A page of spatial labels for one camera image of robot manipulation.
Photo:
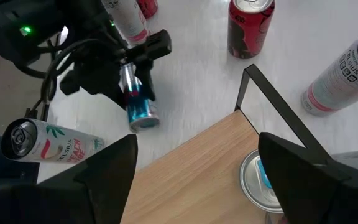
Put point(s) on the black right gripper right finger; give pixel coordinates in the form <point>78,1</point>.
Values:
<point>315,193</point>

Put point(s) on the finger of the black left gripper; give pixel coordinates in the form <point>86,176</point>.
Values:
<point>152,45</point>
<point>98,79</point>

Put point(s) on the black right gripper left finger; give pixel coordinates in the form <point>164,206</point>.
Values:
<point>73,199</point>

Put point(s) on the blue silver energy drink can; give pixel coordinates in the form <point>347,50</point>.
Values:
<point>137,109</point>
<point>250,183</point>

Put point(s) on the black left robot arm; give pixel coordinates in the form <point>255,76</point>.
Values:
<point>5,18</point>

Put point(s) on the wooden shelf with black frame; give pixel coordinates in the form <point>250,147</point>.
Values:
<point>197,174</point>

